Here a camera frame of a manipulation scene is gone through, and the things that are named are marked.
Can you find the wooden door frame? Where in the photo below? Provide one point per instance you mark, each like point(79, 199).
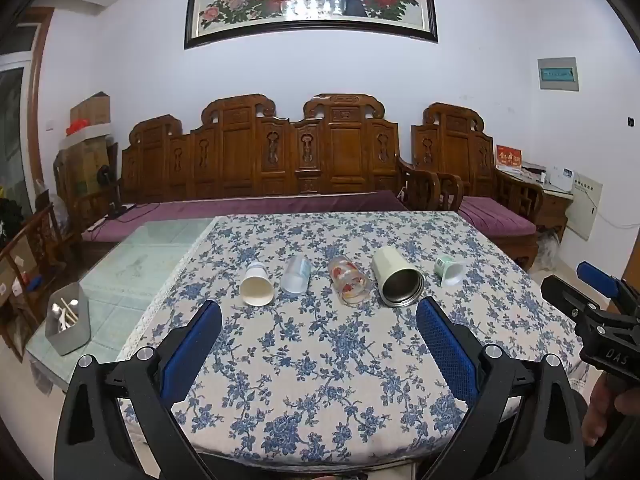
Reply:
point(41, 95)

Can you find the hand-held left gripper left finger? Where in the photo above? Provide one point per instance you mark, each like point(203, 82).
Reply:
point(192, 347)

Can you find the purple armchair cushion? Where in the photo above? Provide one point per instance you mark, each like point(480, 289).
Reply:
point(495, 215)

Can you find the stack of cartons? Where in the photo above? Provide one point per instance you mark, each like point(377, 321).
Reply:
point(85, 165)

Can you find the person's right hand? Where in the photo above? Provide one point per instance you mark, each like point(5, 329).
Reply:
point(600, 417)

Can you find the grey plastic bin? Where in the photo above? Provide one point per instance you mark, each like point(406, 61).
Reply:
point(70, 332)

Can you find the purple sofa cushion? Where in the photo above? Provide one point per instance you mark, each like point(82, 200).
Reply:
point(240, 207)

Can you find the grey wall electrical panel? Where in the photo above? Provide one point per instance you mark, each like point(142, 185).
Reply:
point(558, 74)

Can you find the carved wooden armchair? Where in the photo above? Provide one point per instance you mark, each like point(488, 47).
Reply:
point(455, 150)

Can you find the wooden side table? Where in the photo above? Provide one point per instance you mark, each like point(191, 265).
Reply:
point(552, 207)

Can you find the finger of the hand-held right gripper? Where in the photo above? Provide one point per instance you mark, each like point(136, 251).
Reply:
point(567, 295)
point(600, 277)

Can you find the white paper cup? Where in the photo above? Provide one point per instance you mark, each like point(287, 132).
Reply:
point(257, 290)

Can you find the red desk calendar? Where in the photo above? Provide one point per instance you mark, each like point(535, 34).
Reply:
point(508, 157)

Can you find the green glass coffee table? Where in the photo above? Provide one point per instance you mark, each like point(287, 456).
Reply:
point(135, 265)

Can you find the brown cardboard box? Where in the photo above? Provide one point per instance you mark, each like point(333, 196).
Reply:
point(91, 109)

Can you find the wooden sticks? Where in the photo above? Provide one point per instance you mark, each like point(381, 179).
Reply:
point(69, 310)

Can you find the white box device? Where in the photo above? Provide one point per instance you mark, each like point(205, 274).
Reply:
point(561, 178)

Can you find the black standing fan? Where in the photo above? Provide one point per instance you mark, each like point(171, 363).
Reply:
point(107, 180)

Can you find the red plastic bag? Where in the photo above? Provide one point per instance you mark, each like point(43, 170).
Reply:
point(77, 127)

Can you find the small green white cup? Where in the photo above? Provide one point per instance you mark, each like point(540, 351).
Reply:
point(448, 271)

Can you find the clear plastic cup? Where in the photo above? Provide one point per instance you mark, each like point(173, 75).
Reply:
point(296, 275)

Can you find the red flower glass cup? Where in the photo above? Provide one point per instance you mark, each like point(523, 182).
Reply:
point(350, 280)

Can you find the white wall cabinet panel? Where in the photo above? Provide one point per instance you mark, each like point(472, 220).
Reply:
point(585, 207)

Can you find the wooden side shelf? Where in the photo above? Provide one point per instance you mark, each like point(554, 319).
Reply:
point(30, 265)

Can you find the blue floral tablecloth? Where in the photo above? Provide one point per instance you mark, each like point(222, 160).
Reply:
point(320, 385)

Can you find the carved wooden sofa bench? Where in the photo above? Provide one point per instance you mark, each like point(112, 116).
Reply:
point(250, 155)

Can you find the cream metal tumbler cup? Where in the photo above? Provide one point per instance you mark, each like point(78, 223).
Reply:
point(395, 275)

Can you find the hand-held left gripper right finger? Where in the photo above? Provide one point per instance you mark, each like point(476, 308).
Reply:
point(446, 350)

